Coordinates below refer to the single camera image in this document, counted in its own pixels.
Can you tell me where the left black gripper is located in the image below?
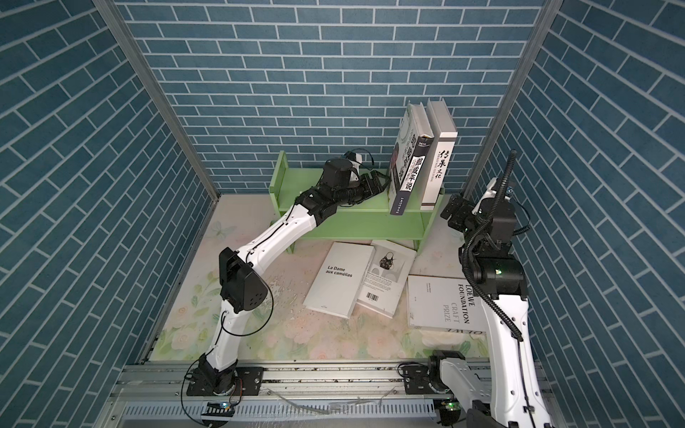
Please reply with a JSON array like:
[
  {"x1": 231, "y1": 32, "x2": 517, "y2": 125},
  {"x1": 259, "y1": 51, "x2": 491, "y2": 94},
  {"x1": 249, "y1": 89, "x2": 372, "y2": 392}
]
[{"x1": 331, "y1": 168, "x2": 390, "y2": 207}]

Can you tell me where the Chinese book with man portrait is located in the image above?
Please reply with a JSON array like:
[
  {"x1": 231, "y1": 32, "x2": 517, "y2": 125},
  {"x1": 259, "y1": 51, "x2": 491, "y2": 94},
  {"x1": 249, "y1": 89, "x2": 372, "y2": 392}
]
[{"x1": 388, "y1": 103, "x2": 435, "y2": 216}]

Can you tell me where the large white black-spine book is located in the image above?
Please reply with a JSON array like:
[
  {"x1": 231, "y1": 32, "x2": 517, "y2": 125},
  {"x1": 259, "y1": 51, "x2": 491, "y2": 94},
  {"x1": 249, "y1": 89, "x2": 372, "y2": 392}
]
[{"x1": 419, "y1": 100, "x2": 458, "y2": 212}]

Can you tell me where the white La Dame aux camelias book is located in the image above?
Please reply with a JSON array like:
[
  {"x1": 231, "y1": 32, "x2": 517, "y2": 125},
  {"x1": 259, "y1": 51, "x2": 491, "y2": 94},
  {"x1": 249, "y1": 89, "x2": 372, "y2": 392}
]
[{"x1": 303, "y1": 242, "x2": 375, "y2": 319}]

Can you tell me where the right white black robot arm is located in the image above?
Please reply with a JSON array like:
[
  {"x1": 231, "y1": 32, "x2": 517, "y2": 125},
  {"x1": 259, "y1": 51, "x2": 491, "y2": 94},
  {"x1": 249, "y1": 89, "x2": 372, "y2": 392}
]
[{"x1": 430, "y1": 178, "x2": 553, "y2": 427}]

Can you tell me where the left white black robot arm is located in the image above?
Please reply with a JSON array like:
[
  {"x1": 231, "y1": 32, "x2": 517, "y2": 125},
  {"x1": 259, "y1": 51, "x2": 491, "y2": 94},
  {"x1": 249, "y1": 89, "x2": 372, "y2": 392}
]
[{"x1": 185, "y1": 153, "x2": 391, "y2": 396}]

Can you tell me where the green two-tier shelf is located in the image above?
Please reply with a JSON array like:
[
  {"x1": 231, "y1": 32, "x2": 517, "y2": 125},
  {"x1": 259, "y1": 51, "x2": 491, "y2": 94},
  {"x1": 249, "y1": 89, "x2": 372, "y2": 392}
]
[{"x1": 269, "y1": 152, "x2": 440, "y2": 251}]

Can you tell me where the white book with barcode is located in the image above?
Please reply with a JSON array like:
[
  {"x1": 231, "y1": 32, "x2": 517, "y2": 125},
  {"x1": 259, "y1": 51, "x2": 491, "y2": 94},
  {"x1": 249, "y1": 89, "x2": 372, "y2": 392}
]
[{"x1": 357, "y1": 240, "x2": 417, "y2": 319}]

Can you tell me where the white Loewe Foundation Craft Prize book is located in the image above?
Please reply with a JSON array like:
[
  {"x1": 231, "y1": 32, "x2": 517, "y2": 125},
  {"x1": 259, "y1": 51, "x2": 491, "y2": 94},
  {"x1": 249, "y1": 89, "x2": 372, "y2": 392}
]
[{"x1": 408, "y1": 276, "x2": 487, "y2": 333}]

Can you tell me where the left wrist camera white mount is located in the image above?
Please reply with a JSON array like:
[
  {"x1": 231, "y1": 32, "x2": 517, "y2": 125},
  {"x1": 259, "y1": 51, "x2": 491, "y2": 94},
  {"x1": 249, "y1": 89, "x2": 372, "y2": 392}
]
[{"x1": 344, "y1": 151, "x2": 375, "y2": 171}]

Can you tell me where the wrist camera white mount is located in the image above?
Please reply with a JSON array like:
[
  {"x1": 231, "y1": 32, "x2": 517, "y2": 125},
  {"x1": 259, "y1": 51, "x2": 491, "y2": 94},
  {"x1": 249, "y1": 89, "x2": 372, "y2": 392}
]
[
  {"x1": 472, "y1": 178, "x2": 498, "y2": 215},
  {"x1": 344, "y1": 151, "x2": 375, "y2": 171}
]

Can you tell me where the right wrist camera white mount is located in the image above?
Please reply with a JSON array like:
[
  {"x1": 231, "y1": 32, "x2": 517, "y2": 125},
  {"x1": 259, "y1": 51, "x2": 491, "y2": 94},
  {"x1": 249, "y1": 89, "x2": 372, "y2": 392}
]
[{"x1": 472, "y1": 178, "x2": 498, "y2": 215}]

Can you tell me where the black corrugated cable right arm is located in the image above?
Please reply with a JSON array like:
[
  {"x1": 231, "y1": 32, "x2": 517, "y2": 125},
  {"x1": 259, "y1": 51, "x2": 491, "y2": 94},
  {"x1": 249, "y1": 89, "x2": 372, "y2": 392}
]
[{"x1": 459, "y1": 149, "x2": 524, "y2": 342}]

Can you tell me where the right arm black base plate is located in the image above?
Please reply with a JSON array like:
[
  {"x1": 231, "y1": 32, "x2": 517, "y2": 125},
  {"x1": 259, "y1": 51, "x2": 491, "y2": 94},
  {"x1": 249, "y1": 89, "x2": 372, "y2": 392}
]
[{"x1": 397, "y1": 362, "x2": 444, "y2": 395}]

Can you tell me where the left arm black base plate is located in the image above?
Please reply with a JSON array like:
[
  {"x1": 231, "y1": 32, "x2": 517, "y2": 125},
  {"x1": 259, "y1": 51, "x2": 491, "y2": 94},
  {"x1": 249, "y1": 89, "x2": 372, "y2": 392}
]
[{"x1": 184, "y1": 367, "x2": 264, "y2": 397}]

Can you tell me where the aluminium mounting rail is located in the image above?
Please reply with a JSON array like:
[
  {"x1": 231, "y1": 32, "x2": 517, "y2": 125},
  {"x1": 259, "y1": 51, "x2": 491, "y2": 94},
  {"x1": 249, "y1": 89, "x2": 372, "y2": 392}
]
[{"x1": 109, "y1": 360, "x2": 552, "y2": 402}]

